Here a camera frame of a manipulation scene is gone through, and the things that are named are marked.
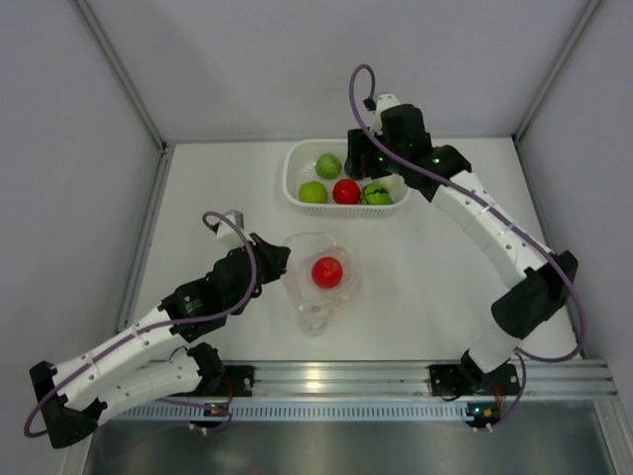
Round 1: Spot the right aluminium frame post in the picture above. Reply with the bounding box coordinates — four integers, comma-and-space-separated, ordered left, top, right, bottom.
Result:
511, 0, 604, 145

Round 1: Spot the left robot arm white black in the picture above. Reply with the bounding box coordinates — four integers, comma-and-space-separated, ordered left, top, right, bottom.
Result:
29, 234, 291, 449

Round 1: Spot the green fake watermelon ball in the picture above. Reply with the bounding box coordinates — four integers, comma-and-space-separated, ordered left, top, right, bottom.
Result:
360, 182, 393, 206

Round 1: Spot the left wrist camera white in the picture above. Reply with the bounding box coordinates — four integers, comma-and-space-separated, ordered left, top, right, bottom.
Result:
212, 210, 244, 249

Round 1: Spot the rough green fake lime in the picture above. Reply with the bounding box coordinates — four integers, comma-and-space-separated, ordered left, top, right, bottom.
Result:
315, 152, 342, 179

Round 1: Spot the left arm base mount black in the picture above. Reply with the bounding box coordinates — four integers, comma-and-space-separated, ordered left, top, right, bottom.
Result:
193, 364, 255, 398

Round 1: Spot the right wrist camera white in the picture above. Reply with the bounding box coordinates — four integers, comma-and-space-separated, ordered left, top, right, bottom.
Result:
363, 93, 401, 134

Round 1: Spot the left aluminium frame post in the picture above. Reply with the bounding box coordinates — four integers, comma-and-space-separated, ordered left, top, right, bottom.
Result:
64, 1, 167, 354

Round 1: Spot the clear zip top bag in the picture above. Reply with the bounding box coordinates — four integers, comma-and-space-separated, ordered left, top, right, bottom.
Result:
282, 233, 360, 336

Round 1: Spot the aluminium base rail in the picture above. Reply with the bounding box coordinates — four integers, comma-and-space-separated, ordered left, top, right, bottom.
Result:
242, 359, 618, 400

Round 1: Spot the red fake tomato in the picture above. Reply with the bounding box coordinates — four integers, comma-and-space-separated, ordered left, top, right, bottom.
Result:
332, 178, 361, 205

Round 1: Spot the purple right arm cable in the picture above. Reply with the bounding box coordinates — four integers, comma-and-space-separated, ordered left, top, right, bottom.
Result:
346, 63, 588, 431

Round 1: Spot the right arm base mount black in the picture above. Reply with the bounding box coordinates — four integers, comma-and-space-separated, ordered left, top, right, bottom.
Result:
428, 363, 484, 399

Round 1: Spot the aluminium frame post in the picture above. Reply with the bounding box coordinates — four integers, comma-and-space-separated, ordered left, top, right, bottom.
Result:
511, 0, 604, 145
64, 1, 167, 354

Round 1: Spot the red fake apple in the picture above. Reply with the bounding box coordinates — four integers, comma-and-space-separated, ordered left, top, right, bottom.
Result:
311, 256, 343, 289

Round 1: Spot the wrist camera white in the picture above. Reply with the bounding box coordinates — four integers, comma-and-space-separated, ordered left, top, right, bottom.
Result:
212, 210, 244, 249
363, 93, 401, 134

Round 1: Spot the slotted grey cable duct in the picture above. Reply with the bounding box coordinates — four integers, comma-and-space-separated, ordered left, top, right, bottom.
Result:
115, 401, 498, 423

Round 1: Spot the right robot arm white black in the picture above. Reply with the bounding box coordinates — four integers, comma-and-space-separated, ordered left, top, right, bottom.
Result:
345, 94, 578, 400

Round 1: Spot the green fake fruit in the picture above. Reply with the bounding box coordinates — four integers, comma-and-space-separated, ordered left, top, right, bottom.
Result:
299, 181, 328, 204

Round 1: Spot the white perforated plastic basket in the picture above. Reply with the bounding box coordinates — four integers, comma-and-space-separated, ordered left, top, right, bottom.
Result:
282, 139, 412, 218

